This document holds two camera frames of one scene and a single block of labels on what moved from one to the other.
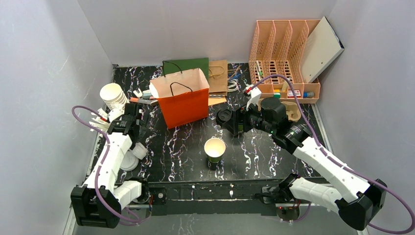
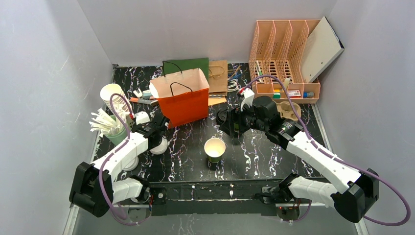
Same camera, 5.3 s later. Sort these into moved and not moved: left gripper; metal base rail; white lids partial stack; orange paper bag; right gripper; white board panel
Moved: white lids partial stack; left gripper
Not moved: right gripper; orange paper bag; metal base rail; white board panel
